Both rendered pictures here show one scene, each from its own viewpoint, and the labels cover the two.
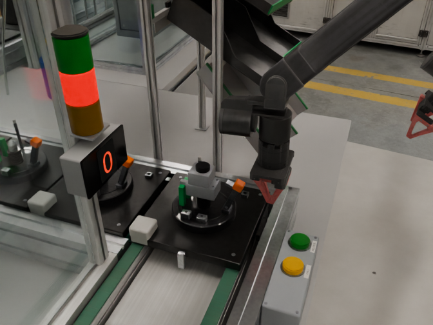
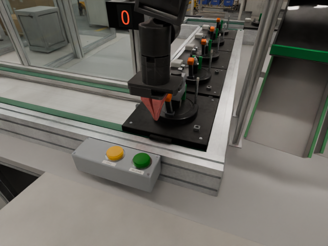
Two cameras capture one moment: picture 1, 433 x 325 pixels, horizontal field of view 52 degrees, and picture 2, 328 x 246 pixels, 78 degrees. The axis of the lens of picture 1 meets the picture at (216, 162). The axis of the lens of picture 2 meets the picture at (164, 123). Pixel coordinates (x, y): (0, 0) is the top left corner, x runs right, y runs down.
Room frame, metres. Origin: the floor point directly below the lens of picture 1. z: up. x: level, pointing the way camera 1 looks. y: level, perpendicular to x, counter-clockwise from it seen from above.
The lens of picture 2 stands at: (0.71, -0.49, 1.32)
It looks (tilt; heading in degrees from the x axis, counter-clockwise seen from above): 38 degrees down; 90
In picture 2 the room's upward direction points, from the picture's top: straight up
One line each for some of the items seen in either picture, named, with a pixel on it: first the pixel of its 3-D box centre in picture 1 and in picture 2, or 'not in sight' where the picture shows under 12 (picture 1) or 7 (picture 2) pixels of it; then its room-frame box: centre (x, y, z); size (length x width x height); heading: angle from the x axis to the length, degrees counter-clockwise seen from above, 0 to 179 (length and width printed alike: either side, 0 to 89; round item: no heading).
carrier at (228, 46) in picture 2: not in sight; (213, 35); (1.00, 0.73, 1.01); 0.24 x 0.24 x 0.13; 70
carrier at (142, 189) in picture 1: (100, 173); (194, 66); (0.83, 0.27, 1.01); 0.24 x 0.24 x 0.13; 70
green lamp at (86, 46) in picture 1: (73, 51); not in sight; (0.61, 0.20, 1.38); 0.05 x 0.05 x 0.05
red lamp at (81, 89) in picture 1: (79, 84); not in sight; (0.61, 0.20, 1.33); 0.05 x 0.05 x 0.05
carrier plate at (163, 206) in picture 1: (204, 215); (174, 112); (0.75, 0.03, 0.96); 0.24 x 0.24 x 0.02; 70
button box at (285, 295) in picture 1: (291, 278); (117, 162); (0.59, -0.15, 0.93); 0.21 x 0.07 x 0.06; 160
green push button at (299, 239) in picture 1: (299, 242); (141, 161); (0.66, -0.17, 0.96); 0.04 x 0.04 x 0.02
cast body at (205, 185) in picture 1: (198, 178); (176, 82); (0.75, 0.04, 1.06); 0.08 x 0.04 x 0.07; 71
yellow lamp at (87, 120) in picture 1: (85, 114); not in sight; (0.61, 0.20, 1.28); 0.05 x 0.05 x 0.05
